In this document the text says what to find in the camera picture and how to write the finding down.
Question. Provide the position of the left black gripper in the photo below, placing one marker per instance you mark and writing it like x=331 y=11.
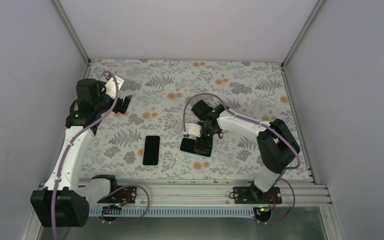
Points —
x=122 y=109

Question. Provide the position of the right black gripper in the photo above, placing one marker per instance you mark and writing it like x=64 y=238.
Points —
x=203 y=149

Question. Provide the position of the black phone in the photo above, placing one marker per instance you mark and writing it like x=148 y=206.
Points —
x=187 y=145
x=151 y=150

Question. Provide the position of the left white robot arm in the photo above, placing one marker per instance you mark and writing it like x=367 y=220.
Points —
x=62 y=203

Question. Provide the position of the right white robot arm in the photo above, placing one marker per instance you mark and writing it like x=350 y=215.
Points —
x=277 y=146

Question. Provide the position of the black phone in white case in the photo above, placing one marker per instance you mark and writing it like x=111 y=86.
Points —
x=151 y=150

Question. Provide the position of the floral patterned table mat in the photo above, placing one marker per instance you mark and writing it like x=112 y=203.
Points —
x=163 y=92

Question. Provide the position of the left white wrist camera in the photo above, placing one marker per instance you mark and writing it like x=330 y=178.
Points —
x=113 y=86

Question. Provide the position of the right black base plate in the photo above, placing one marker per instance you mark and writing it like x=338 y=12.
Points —
x=243 y=195

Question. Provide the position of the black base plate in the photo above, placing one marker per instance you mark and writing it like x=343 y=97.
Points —
x=127 y=195
x=243 y=195

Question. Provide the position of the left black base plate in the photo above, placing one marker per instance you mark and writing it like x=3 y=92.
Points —
x=127 y=195

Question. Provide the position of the aluminium mounting rail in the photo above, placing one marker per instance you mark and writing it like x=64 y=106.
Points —
x=214 y=193

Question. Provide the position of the white slotted cable duct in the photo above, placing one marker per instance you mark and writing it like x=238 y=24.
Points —
x=178 y=211

